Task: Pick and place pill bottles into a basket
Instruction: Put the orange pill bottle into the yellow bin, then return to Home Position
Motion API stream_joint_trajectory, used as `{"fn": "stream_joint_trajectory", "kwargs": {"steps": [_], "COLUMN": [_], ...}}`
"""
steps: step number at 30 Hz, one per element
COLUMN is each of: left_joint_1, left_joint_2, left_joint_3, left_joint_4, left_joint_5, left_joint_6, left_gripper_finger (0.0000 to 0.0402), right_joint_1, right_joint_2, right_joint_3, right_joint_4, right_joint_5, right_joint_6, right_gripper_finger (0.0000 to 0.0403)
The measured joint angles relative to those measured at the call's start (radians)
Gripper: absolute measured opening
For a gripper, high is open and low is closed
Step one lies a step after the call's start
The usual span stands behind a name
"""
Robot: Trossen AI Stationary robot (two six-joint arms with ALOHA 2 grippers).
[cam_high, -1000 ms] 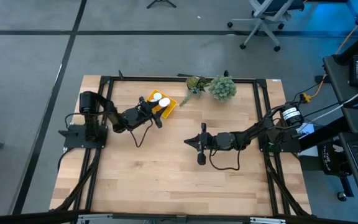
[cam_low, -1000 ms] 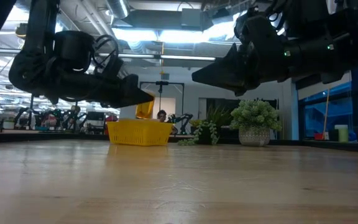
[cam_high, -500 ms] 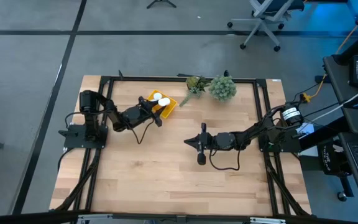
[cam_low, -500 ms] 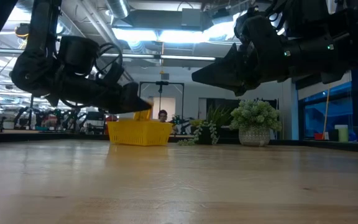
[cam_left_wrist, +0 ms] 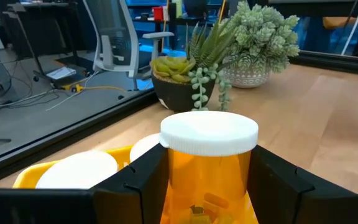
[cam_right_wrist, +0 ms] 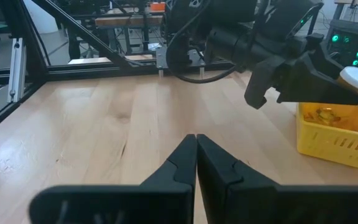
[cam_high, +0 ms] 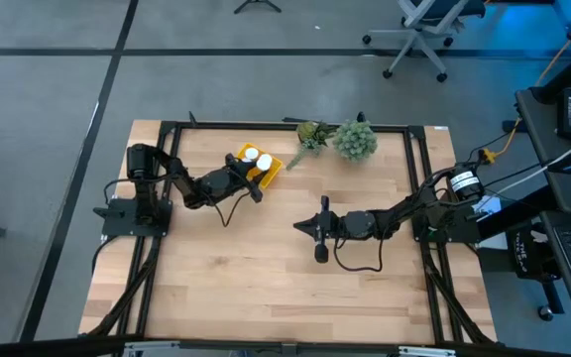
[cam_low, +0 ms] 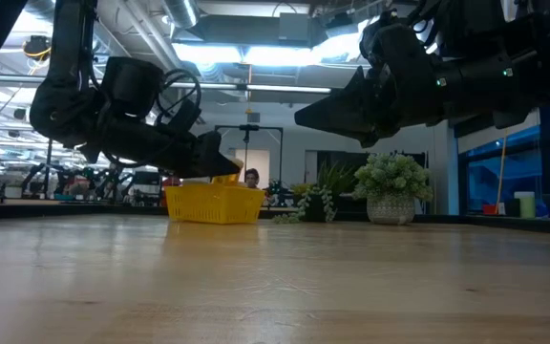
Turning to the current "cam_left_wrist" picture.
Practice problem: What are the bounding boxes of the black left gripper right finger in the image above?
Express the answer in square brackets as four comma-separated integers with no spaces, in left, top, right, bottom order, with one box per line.
[246,144,358,224]

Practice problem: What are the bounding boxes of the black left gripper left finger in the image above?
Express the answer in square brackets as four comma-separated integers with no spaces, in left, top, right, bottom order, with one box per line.
[0,143,170,224]

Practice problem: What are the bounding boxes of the orange pill bottle white cap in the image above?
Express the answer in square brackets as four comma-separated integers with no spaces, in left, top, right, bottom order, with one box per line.
[158,110,260,224]
[129,133,161,163]
[35,150,119,190]

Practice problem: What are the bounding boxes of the yellow plastic basket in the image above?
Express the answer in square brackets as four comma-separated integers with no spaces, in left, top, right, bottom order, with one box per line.
[12,144,260,224]

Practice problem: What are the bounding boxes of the succulent plants in dark pot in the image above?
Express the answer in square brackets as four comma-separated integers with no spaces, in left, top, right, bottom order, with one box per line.
[150,20,239,113]

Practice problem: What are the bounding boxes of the yellow object on floor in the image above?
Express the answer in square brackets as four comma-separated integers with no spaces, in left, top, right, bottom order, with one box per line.
[62,83,84,93]

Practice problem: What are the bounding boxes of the white paper on floor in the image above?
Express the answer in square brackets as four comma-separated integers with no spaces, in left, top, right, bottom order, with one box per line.
[45,66,77,80]

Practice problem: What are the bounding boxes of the white grey office chair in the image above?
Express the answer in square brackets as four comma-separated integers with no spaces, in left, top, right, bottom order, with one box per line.
[82,0,175,91]

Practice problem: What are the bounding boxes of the green plant in white pot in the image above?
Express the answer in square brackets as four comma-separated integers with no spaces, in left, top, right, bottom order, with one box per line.
[221,0,301,89]

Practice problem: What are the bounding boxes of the red container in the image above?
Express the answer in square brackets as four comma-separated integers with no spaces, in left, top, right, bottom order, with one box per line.
[152,6,164,22]

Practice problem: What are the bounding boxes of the black desk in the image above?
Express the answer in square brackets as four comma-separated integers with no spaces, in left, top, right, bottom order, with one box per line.
[3,1,85,60]

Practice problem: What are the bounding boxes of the yellow cable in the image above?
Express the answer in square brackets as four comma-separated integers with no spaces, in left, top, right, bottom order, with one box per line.
[82,85,127,93]

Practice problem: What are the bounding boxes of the white floor cable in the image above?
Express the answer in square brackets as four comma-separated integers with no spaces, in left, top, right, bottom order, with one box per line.
[45,71,99,112]

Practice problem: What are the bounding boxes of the white hanging cable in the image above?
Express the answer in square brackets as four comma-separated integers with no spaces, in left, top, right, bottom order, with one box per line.
[340,0,358,56]

